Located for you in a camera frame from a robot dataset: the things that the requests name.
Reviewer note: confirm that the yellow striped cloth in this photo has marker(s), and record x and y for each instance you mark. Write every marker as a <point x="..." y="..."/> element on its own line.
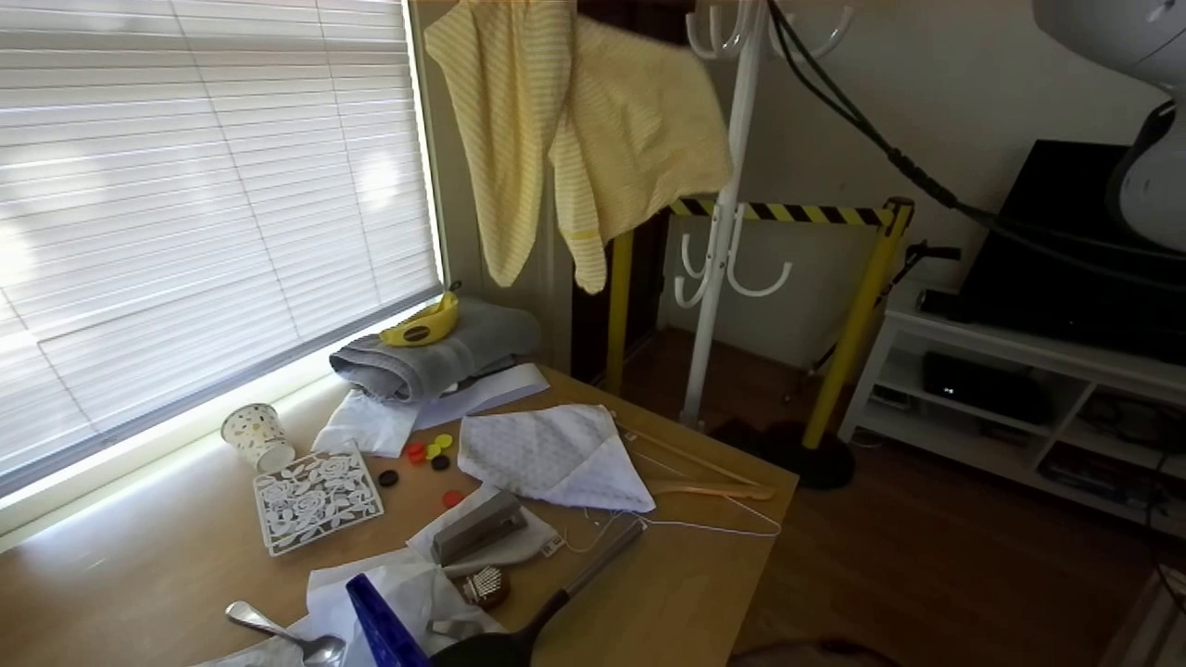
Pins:
<point x="521" y="125"/>

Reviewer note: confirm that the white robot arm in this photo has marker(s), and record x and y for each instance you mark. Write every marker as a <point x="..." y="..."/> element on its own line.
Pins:
<point x="1114" y="39"/>

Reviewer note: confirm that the white dotted cloth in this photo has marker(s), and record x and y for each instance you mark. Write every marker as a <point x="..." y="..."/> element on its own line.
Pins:
<point x="556" y="456"/>

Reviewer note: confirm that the white coat stand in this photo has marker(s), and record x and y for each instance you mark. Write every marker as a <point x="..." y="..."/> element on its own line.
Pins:
<point x="716" y="283"/>

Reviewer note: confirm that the wooden coat hanger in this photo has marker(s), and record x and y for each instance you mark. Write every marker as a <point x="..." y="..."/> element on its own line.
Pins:
<point x="709" y="481"/>

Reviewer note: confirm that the white folded cloth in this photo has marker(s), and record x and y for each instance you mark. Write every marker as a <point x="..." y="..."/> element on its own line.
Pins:
<point x="366" y="428"/>

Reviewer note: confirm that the plain white cloth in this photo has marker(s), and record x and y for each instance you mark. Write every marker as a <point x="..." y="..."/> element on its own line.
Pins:
<point x="393" y="596"/>

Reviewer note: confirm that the folded grey towel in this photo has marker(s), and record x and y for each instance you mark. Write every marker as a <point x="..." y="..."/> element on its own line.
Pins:
<point x="446" y="353"/>

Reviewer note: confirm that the yellow banana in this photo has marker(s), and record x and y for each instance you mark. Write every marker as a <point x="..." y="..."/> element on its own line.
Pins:
<point x="424" y="325"/>

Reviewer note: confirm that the yellow game disc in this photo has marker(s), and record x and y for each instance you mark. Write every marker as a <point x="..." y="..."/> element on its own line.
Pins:
<point x="441" y="441"/>

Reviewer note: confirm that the black game disc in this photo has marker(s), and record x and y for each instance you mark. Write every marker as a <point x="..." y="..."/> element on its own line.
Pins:
<point x="388" y="476"/>
<point x="441" y="461"/>

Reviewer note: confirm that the red game disc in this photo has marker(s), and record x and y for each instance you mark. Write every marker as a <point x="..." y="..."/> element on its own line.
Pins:
<point x="452" y="498"/>
<point x="416" y="454"/>

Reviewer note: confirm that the grey stapler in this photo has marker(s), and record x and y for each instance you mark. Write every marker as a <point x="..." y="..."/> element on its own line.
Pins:
<point x="476" y="527"/>

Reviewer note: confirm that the black yellow barrier tape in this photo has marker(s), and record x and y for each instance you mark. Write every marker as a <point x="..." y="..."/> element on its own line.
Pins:
<point x="800" y="213"/>

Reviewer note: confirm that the small round brown object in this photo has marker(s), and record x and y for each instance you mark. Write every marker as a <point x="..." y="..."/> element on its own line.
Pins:
<point x="483" y="587"/>

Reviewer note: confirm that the patterned white cup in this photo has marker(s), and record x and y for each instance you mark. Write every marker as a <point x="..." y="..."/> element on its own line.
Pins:
<point x="257" y="435"/>

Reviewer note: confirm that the black media box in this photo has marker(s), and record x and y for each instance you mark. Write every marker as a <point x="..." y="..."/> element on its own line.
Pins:
<point x="985" y="387"/>

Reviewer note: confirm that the white tv stand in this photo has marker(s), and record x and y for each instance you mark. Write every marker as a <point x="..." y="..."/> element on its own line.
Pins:
<point x="986" y="338"/>

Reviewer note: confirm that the large white window blinds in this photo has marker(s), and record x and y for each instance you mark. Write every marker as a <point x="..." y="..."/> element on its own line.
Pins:
<point x="209" y="186"/>

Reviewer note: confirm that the metal spoon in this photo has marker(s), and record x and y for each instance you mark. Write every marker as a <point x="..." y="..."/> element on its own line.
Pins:
<point x="301" y="638"/>

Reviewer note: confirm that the black television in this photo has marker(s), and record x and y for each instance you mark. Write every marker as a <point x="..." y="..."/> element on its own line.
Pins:
<point x="1062" y="262"/>

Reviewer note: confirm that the light wooden table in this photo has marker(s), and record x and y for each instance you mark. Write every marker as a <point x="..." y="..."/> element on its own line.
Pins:
<point x="148" y="556"/>

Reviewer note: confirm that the yellow barrier post black base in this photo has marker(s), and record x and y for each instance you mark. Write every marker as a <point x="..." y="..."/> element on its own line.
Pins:
<point x="615" y="322"/>
<point x="852" y="335"/>

